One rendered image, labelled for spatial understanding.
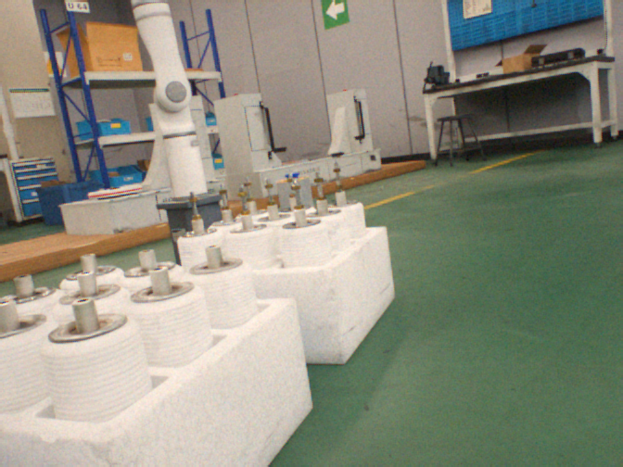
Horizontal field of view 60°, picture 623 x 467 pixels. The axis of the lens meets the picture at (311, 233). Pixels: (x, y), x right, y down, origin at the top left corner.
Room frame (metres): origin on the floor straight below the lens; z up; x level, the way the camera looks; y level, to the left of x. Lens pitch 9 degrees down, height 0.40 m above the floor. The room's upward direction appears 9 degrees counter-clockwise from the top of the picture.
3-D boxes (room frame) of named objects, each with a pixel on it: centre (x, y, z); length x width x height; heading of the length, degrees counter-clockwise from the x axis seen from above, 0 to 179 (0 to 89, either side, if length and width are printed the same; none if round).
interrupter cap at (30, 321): (0.58, 0.34, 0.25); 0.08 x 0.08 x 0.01
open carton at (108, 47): (6.23, 1.98, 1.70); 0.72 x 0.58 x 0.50; 142
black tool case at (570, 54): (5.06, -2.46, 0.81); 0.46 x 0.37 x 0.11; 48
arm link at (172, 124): (1.52, 0.32, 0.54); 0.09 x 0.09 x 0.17; 23
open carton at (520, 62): (5.37, -2.25, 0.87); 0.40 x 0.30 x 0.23; 34
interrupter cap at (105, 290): (0.69, 0.30, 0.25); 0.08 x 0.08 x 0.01
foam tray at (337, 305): (1.18, 0.08, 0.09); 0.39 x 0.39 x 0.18; 66
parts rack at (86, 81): (6.59, 1.65, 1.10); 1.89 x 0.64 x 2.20; 138
